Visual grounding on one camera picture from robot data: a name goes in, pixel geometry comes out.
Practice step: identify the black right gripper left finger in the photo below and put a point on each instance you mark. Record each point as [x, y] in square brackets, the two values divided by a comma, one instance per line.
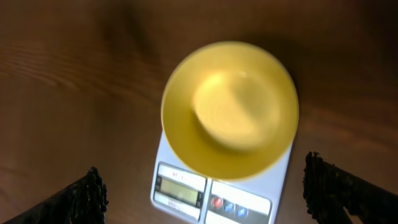
[82, 202]

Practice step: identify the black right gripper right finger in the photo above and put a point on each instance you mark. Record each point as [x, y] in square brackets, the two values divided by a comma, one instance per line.
[333, 195]

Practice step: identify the white digital kitchen scale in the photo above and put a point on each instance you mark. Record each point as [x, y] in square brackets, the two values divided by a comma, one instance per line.
[194, 198]

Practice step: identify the yellow bowl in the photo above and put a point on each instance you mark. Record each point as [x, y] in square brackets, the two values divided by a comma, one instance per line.
[230, 110]

